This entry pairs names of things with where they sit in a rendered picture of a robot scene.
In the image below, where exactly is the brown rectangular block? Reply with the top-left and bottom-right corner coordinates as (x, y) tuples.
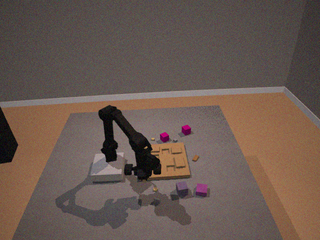
(192, 155), (199, 162)

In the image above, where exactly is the tan wooden puzzle board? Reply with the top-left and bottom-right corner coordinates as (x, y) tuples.
(147, 142), (190, 180)

